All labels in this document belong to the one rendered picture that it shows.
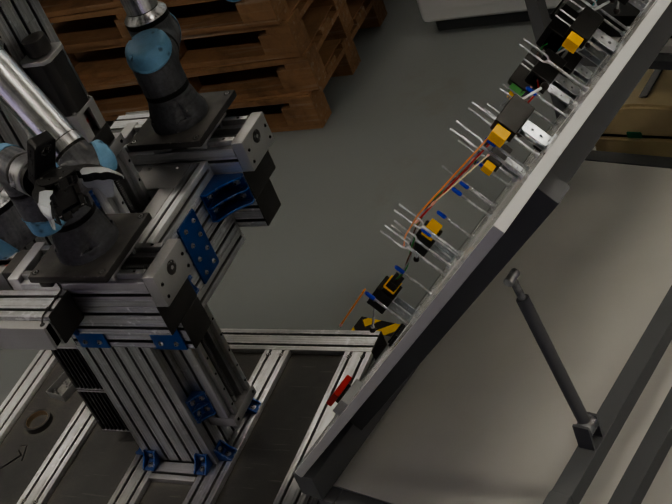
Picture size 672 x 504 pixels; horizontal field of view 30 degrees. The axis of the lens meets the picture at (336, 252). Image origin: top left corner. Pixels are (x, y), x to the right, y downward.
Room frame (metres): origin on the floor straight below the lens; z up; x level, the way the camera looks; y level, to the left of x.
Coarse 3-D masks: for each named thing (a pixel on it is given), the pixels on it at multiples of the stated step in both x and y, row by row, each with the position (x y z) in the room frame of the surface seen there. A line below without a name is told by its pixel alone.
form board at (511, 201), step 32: (640, 32) 1.62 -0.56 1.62; (608, 64) 1.68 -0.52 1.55; (576, 128) 1.45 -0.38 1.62; (544, 160) 1.40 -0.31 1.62; (512, 192) 1.57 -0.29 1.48; (480, 224) 2.12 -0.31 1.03; (480, 256) 1.34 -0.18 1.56; (448, 288) 1.39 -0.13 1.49; (416, 320) 1.46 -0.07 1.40; (384, 352) 1.96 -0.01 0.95; (352, 416) 1.64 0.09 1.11; (320, 448) 1.73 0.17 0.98
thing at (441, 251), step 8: (424, 224) 2.22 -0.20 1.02; (440, 232) 2.20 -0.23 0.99; (424, 240) 2.19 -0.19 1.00; (432, 240) 2.19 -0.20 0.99; (416, 248) 2.22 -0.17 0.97; (424, 248) 2.20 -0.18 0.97; (432, 248) 2.20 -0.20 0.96; (440, 248) 2.21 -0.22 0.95; (416, 256) 2.25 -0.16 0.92; (440, 256) 2.19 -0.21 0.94; (448, 256) 2.17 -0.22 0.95
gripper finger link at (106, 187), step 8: (88, 168) 2.01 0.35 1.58; (96, 168) 2.00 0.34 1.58; (104, 168) 1.99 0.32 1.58; (88, 176) 1.98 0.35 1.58; (96, 176) 1.98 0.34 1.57; (104, 176) 1.97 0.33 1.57; (112, 176) 1.96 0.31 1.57; (120, 176) 1.95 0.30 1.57; (88, 184) 2.00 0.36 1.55; (96, 184) 1.99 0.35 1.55; (104, 184) 1.98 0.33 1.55; (112, 184) 1.98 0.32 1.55; (104, 192) 1.99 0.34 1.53; (112, 192) 1.98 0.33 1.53
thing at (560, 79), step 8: (544, 56) 2.18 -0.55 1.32; (552, 56) 2.18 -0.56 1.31; (536, 64) 2.17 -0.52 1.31; (544, 64) 2.16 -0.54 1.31; (560, 64) 2.16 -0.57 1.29; (536, 72) 2.15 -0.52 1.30; (544, 72) 2.15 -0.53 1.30; (552, 72) 2.15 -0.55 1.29; (528, 80) 2.18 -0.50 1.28; (536, 80) 2.18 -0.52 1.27; (544, 80) 2.14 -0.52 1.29; (552, 80) 2.14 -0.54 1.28; (560, 80) 2.15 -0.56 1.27; (568, 80) 2.15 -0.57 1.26; (536, 88) 2.17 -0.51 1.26; (560, 88) 2.15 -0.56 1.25; (568, 88) 2.14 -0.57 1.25; (576, 88) 2.13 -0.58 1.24; (576, 96) 2.12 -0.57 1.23
